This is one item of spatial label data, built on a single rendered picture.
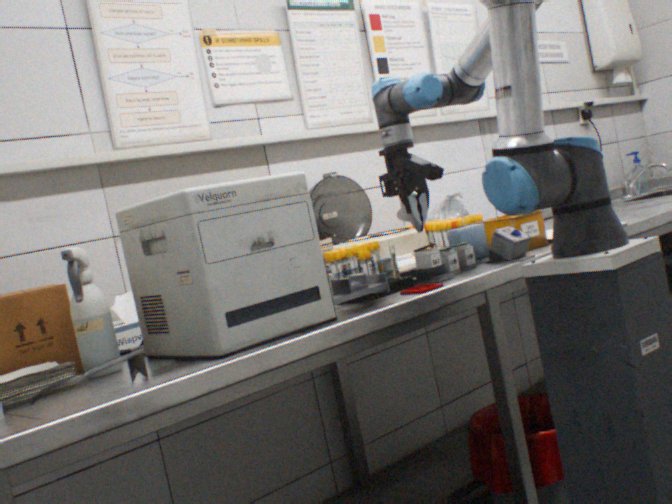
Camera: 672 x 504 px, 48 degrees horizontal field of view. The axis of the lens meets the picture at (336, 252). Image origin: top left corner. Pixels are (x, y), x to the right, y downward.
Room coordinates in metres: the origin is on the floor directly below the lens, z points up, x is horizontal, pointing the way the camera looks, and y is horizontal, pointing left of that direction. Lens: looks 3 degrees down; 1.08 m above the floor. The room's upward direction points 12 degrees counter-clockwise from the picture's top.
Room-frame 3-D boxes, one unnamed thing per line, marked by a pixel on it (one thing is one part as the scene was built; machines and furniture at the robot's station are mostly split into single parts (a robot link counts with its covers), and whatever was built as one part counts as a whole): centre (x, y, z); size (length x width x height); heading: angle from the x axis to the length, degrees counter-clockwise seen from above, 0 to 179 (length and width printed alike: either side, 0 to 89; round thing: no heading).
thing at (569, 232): (1.54, -0.51, 0.95); 0.15 x 0.15 x 0.10
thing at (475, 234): (1.98, -0.34, 0.92); 0.10 x 0.07 x 0.10; 126
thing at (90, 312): (1.40, 0.47, 1.00); 0.09 x 0.08 x 0.24; 42
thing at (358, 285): (1.56, 0.00, 0.92); 0.21 x 0.07 x 0.05; 132
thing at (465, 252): (1.89, -0.31, 0.91); 0.05 x 0.04 x 0.07; 42
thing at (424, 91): (1.73, -0.26, 1.30); 0.11 x 0.11 x 0.08; 30
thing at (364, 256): (1.74, -0.07, 0.93); 0.17 x 0.09 x 0.11; 132
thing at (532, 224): (2.08, -0.48, 0.93); 0.13 x 0.13 x 0.10; 38
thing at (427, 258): (1.79, -0.21, 0.92); 0.05 x 0.04 x 0.06; 42
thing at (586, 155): (1.54, -0.50, 1.07); 0.13 x 0.12 x 0.14; 120
